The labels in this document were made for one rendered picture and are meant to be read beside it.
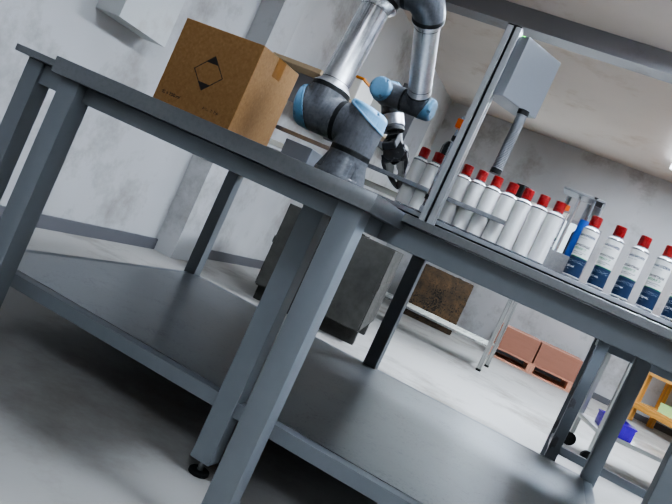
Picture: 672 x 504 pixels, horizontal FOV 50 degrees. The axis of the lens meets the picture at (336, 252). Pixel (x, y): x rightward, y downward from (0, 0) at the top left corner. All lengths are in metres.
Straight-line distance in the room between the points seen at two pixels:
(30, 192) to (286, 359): 0.79
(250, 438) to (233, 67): 1.11
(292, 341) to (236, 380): 0.37
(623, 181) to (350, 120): 8.54
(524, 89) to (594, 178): 8.06
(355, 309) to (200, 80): 2.88
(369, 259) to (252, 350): 3.04
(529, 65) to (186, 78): 1.03
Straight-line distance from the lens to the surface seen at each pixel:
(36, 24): 3.93
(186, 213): 5.22
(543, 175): 10.32
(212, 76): 2.21
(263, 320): 1.82
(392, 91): 2.34
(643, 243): 2.30
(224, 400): 1.88
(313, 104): 1.99
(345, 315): 4.84
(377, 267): 4.81
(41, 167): 1.91
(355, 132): 1.93
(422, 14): 2.10
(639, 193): 10.30
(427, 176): 2.35
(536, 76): 2.31
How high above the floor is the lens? 0.75
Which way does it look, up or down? 2 degrees down
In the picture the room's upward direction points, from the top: 25 degrees clockwise
